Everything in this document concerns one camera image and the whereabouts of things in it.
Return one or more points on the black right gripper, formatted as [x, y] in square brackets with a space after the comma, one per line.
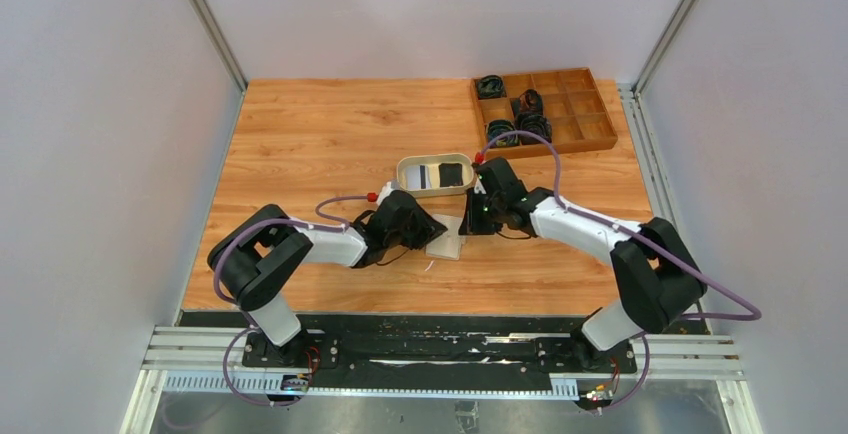
[477, 204]

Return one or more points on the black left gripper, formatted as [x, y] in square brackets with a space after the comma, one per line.
[417, 227]

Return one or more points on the white leather card holder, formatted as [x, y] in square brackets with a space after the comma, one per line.
[449, 244]

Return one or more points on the white credit card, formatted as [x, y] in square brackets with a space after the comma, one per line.
[420, 177]

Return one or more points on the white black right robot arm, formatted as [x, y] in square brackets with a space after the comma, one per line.
[653, 269]

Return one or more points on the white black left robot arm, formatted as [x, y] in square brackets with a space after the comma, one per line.
[253, 263]

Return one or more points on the black VIP card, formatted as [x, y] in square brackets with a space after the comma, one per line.
[451, 175]

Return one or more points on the cream oval plastic tray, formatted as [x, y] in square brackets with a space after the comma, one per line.
[435, 160]

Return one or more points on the rolled green black tie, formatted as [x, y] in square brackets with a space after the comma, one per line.
[500, 133]

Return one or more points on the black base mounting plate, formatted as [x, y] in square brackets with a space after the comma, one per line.
[419, 352]

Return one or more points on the wooden compartment organizer box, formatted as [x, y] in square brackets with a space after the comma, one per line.
[573, 104]

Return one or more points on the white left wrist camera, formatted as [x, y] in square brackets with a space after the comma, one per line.
[386, 190]

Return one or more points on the aluminium rail frame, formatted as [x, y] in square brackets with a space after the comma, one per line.
[190, 380]

